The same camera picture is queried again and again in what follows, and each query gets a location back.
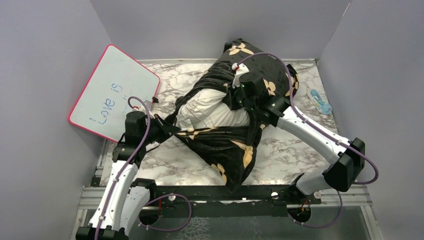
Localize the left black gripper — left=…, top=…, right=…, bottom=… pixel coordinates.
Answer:
left=140, top=113, right=179, bottom=145

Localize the white pillow insert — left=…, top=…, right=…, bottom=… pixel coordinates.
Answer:
left=176, top=89, right=250, bottom=130

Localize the black floral pillowcase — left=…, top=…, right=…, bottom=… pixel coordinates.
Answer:
left=165, top=38, right=299, bottom=193

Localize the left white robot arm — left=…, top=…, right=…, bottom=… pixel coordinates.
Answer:
left=75, top=110, right=180, bottom=240

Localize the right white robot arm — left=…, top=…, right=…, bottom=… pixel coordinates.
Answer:
left=232, top=67, right=365, bottom=204

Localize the pink framed whiteboard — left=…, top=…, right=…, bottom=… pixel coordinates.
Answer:
left=68, top=44, right=161, bottom=142

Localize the blue packaged small item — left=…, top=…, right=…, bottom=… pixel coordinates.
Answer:
left=307, top=88, right=333, bottom=115

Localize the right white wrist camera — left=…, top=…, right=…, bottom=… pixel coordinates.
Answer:
left=231, top=63, right=250, bottom=89

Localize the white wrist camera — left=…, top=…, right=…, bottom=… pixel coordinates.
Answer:
left=132, top=105, right=155, bottom=119
left=231, top=63, right=250, bottom=89

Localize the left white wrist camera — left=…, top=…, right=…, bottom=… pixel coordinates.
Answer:
left=132, top=105, right=155, bottom=119

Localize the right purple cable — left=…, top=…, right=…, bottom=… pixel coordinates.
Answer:
left=231, top=51, right=380, bottom=229

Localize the purple cable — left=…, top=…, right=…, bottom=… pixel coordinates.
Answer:
left=93, top=96, right=193, bottom=240
left=231, top=51, right=380, bottom=229

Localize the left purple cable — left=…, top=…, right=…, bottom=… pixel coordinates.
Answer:
left=93, top=96, right=193, bottom=240

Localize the aluminium frame rail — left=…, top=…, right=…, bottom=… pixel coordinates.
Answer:
left=68, top=139, right=160, bottom=240

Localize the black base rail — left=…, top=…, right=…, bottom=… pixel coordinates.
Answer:
left=135, top=178, right=321, bottom=218

